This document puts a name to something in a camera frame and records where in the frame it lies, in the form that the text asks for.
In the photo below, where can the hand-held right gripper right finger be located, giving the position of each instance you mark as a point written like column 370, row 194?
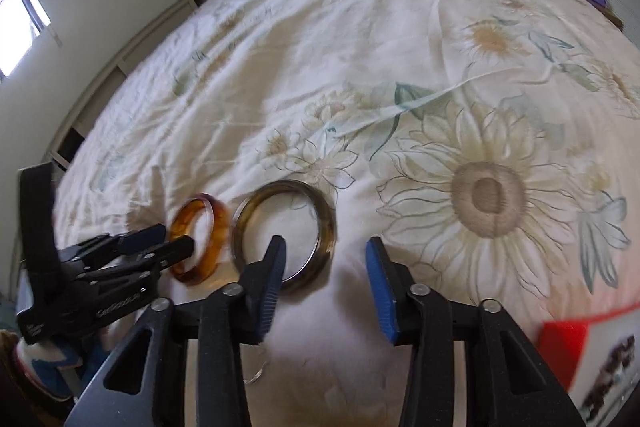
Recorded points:
column 385, row 292

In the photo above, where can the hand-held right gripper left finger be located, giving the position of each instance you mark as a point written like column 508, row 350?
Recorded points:
column 270, row 292

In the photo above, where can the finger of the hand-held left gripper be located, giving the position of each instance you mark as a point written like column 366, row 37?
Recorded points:
column 170, row 252
column 145, row 234

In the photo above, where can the amber bangle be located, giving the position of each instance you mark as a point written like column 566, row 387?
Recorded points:
column 217, row 232

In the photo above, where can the dark brown bangle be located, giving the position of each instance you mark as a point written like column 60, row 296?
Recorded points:
column 325, row 227

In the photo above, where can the red jewelry box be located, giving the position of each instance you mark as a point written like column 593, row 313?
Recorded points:
column 560, row 347

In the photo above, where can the person's left hand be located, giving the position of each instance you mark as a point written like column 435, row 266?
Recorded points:
column 55, row 367

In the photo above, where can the white louvred low cabinet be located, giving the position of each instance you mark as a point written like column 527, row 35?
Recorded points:
column 125, row 57

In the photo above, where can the window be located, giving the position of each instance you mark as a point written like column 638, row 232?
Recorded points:
column 22, row 22

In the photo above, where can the floral bed quilt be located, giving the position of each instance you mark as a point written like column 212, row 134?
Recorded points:
column 375, row 32

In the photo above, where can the wooden nightstand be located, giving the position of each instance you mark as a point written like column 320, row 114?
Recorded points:
column 612, row 14

